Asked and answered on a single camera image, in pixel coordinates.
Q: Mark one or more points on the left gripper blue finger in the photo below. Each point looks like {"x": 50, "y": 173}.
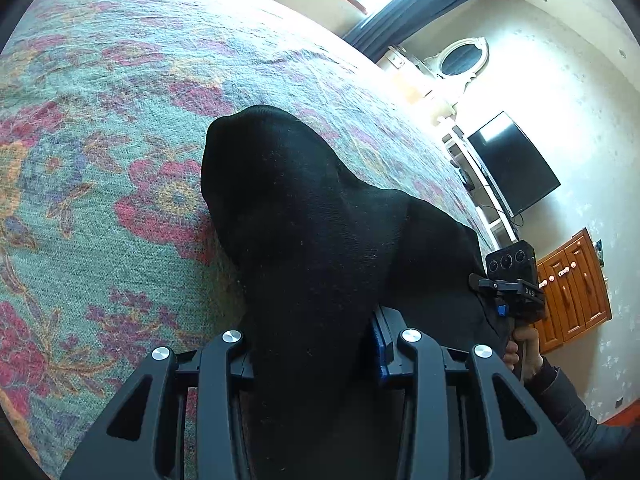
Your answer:
{"x": 385, "y": 330}

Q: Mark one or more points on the black pants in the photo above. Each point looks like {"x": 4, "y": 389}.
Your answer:
{"x": 316, "y": 250}

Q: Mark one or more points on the person's right hand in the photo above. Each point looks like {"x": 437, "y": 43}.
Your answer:
{"x": 523, "y": 350}

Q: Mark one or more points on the white tv stand shelf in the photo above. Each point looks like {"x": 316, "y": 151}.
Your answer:
{"x": 494, "y": 212}

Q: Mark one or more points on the orange wooden cabinet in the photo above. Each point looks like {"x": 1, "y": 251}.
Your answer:
{"x": 574, "y": 288}

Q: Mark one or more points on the black flat television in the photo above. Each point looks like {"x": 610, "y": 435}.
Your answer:
{"x": 520, "y": 173}

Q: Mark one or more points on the white dresser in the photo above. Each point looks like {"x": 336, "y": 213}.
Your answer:
{"x": 418, "y": 90}

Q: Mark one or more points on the person's dark right sleeve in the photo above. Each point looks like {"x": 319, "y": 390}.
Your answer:
{"x": 603, "y": 452}

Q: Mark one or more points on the oval white framed mirror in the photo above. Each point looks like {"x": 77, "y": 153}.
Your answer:
{"x": 463, "y": 57}

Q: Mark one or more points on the dark blue right curtain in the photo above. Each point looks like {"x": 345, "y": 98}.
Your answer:
{"x": 395, "y": 23}

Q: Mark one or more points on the floral bedspread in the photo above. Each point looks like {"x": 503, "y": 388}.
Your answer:
{"x": 107, "y": 250}

